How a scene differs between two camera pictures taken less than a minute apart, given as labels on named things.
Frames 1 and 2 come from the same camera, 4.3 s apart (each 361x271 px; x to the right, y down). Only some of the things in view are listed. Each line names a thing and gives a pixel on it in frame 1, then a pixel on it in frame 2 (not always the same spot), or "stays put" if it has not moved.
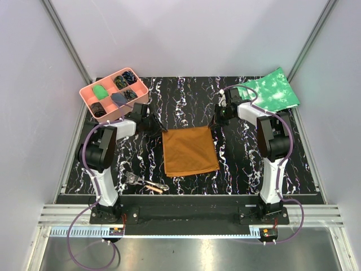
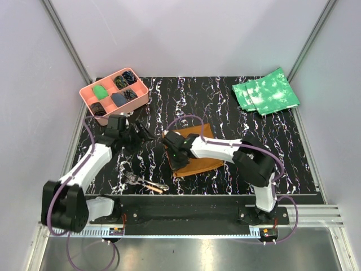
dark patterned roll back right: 130,77 stays put
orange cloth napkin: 189,151 stays put
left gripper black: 157,126 to 142,134
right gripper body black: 222,116 to 176,161
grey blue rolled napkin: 119,98 stays put
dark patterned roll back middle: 120,82 stays put
